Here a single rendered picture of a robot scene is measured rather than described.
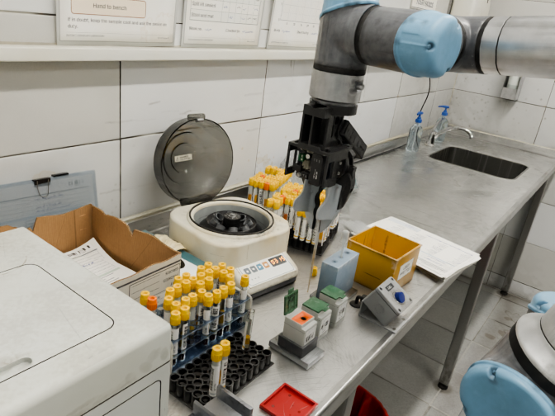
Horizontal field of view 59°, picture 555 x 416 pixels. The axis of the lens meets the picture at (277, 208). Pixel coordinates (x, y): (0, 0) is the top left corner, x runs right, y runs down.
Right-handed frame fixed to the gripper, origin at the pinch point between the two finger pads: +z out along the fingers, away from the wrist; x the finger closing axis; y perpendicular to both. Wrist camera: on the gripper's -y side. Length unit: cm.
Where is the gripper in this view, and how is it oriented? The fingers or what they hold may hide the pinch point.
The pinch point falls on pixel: (320, 221)
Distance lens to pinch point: 80.5
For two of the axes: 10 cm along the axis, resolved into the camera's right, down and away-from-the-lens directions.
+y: -6.0, 2.4, -7.6
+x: 7.9, 3.2, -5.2
